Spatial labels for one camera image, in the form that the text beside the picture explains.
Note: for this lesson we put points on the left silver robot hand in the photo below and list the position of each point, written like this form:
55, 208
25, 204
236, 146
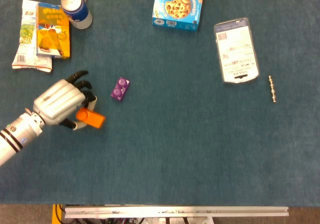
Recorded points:
60, 101

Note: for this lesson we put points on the orange toy building block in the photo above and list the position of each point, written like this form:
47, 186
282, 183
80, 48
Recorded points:
91, 117

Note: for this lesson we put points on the purple toy building block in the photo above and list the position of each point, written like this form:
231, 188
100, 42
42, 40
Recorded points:
120, 89

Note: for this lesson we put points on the white snack bag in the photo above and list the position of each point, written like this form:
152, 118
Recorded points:
26, 44

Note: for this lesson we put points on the orange snack box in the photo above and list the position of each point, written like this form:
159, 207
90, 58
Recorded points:
53, 30

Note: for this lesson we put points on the blue soda can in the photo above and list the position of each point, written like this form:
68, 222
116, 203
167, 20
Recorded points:
75, 10

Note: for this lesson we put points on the blue cookie box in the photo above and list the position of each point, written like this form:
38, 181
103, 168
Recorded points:
178, 7

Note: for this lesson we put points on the white flat plastic package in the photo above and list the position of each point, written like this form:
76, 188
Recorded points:
236, 50

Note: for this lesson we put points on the yellow frame part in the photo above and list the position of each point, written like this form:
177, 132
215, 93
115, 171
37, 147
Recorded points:
55, 214

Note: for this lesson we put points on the aluminium frame rail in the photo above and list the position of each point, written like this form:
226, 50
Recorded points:
175, 212

